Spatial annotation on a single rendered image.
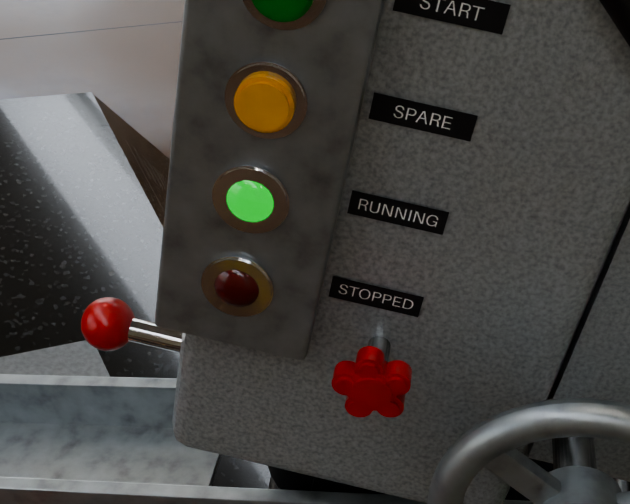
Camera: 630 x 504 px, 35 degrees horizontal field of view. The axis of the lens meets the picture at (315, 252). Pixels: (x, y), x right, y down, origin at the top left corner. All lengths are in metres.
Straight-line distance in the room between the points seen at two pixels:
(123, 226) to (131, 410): 0.50
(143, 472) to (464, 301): 0.37
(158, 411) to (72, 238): 0.48
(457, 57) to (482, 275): 0.11
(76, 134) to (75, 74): 1.96
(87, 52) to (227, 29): 3.15
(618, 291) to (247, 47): 0.22
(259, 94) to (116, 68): 3.06
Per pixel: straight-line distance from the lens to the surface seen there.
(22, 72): 3.41
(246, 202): 0.45
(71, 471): 0.81
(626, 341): 0.53
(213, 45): 0.43
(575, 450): 0.54
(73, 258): 1.23
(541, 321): 0.50
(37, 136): 1.46
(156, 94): 3.34
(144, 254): 1.24
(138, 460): 0.80
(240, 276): 0.48
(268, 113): 0.42
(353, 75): 0.42
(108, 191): 1.35
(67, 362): 1.09
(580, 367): 0.53
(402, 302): 0.50
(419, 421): 0.55
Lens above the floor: 1.57
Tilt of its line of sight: 36 degrees down
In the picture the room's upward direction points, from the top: 12 degrees clockwise
